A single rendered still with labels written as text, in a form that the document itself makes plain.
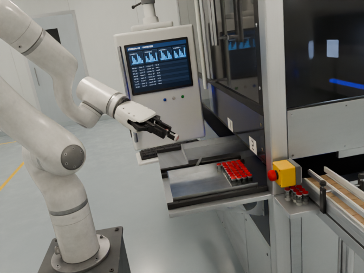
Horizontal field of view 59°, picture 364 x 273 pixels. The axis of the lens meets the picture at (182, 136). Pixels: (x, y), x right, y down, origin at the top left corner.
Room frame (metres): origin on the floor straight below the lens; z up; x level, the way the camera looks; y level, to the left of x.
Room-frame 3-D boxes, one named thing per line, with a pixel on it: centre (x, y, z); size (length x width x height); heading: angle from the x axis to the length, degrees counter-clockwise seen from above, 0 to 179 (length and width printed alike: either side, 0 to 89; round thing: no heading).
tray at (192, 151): (1.59, -0.17, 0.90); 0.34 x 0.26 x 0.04; 96
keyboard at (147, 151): (1.92, 0.08, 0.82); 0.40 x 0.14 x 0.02; 101
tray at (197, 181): (1.24, -0.09, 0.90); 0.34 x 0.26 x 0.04; 95
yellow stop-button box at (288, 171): (1.01, -0.35, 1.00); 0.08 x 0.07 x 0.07; 96
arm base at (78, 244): (0.90, 0.38, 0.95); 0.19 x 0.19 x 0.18
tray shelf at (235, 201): (1.41, -0.12, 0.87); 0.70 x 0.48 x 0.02; 6
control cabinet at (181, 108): (2.14, 0.10, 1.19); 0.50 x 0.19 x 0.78; 101
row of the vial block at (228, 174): (1.25, -0.18, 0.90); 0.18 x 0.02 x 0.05; 5
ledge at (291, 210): (1.00, -0.39, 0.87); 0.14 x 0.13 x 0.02; 96
